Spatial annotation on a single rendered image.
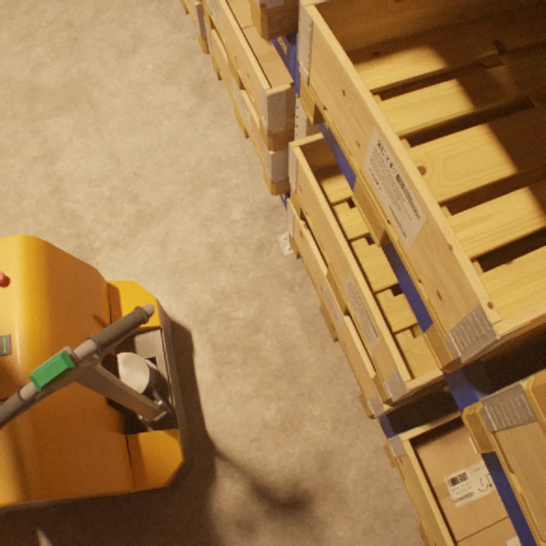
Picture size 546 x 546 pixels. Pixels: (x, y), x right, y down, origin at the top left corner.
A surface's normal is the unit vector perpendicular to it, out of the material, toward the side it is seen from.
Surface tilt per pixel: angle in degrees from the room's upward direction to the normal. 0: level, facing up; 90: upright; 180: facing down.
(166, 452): 22
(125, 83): 0
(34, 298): 45
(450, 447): 0
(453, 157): 0
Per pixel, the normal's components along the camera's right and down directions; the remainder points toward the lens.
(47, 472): 0.68, -0.39
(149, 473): 0.35, -0.41
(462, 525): -0.01, -0.37
